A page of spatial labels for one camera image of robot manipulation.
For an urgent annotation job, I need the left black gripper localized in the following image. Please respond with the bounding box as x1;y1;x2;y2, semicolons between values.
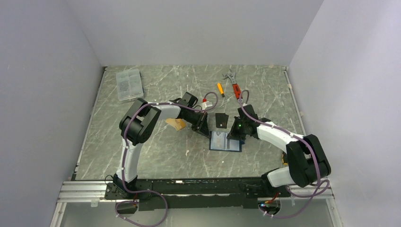
184;108;211;139

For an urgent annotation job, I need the blue leather card holder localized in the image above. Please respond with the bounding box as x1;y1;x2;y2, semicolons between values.
209;131;242;152

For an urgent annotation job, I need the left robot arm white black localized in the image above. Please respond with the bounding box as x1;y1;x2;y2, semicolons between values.
113;92;211;199

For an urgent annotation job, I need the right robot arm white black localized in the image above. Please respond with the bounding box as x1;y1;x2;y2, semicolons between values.
228;105;331;196

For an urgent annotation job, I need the black card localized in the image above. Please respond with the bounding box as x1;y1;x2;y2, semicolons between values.
215;113;229;129

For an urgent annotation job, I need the gold card stack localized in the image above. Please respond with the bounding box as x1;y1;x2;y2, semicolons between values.
166;118;186;131

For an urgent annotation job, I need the clear plastic screw box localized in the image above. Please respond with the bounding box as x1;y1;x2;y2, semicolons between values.
116;69;144;102

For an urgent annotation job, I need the orange handled screwdriver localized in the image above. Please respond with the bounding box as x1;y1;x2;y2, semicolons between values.
217;83;226;99

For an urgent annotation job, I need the red handled adjustable wrench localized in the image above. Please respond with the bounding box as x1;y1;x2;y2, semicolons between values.
222;71;241;101

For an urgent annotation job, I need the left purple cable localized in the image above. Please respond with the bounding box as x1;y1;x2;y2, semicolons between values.
115;91;219;227

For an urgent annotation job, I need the aluminium frame rail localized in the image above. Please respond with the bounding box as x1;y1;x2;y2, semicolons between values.
57;181;106;204

